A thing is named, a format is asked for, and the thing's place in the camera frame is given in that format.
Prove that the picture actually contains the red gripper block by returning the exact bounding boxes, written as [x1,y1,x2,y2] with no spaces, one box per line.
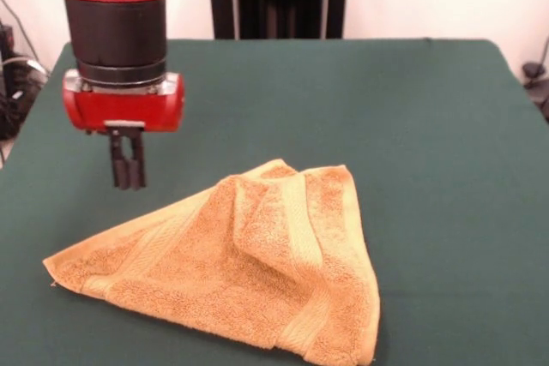
[62,69,186,190]

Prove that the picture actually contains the orange terry towel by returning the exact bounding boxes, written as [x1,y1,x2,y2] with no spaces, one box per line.
[41,158,383,366]

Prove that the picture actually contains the dark green table cloth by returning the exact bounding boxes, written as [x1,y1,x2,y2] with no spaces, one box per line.
[0,38,549,366]

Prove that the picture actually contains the black plug adapter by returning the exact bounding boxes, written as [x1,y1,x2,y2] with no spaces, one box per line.
[521,61,549,123]

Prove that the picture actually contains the black cable and plug cluster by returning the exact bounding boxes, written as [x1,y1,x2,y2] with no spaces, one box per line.
[0,25,49,141]

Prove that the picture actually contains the thin grey cable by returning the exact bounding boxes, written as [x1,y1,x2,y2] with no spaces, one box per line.
[0,0,35,61]

